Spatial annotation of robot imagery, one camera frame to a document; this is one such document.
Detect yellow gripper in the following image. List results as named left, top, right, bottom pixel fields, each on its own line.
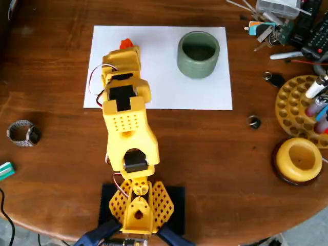
left=101, top=45, right=142, bottom=87

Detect orange 3D-printed object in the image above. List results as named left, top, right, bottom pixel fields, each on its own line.
left=119, top=38, right=134, bottom=50

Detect yellow perforated robot base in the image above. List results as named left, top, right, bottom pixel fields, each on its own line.
left=109, top=179, right=175, bottom=235

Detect green ribbed cup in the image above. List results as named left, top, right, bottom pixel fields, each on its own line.
left=176, top=31, right=221, bottom=80

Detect white paper sheet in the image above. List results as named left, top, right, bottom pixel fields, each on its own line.
left=83, top=25, right=233, bottom=111

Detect white plastic sticks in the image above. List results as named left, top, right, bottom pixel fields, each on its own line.
left=227, top=0, right=260, bottom=16

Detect metal band wristwatch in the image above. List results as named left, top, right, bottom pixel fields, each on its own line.
left=6, top=119, right=42, bottom=148

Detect teal orange card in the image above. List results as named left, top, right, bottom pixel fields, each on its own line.
left=247, top=20, right=276, bottom=36

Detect bunch of metal keys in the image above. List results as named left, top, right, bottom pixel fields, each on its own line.
left=254, top=24, right=280, bottom=52

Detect small black binder clip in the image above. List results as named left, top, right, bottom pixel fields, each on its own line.
left=247, top=115, right=262, bottom=130

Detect silver metal cylinder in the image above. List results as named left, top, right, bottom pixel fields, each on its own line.
left=263, top=11, right=283, bottom=25

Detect white grey marker pen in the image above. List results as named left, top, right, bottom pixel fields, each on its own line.
left=270, top=51, right=304, bottom=60

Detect clear plastic box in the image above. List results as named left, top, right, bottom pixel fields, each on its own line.
left=256, top=0, right=302, bottom=19

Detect green circuit board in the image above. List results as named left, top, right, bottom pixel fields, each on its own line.
left=278, top=22, right=294, bottom=46

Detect yellow honeycomb pen holder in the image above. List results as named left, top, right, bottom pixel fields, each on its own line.
left=275, top=75, right=328, bottom=149

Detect green white small box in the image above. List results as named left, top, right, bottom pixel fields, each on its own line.
left=0, top=162, right=16, bottom=182

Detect black base mat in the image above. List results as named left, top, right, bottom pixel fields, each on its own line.
left=98, top=182, right=186, bottom=236

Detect slim black remote control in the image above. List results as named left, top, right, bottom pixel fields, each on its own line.
left=292, top=0, right=322, bottom=48

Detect blue clamp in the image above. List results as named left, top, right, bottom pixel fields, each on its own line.
left=156, top=222, right=195, bottom=246
left=74, top=217, right=122, bottom=246

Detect yellow round bowl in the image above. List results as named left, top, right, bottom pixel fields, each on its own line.
left=275, top=137, right=323, bottom=183

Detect white marker with black tip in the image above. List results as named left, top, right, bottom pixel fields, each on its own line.
left=305, top=74, right=328, bottom=99

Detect wide black remote control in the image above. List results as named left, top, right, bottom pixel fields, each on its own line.
left=301, top=19, right=328, bottom=61

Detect grey tube loop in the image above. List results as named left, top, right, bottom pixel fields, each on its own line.
left=314, top=63, right=328, bottom=75

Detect pink capped pen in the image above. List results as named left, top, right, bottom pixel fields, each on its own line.
left=306, top=98, right=324, bottom=116

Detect blue pen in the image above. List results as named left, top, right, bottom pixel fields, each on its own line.
left=315, top=105, right=328, bottom=122

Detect red pen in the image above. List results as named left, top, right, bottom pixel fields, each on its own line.
left=314, top=120, right=328, bottom=134

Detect white red servo cable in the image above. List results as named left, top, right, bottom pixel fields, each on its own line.
left=88, top=64, right=119, bottom=108

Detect black key fob with ring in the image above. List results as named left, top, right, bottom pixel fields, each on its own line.
left=262, top=71, right=285, bottom=89

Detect thin red wire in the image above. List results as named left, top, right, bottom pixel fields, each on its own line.
left=291, top=59, right=328, bottom=66

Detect black cable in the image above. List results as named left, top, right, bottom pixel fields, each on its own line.
left=0, top=188, right=16, bottom=246

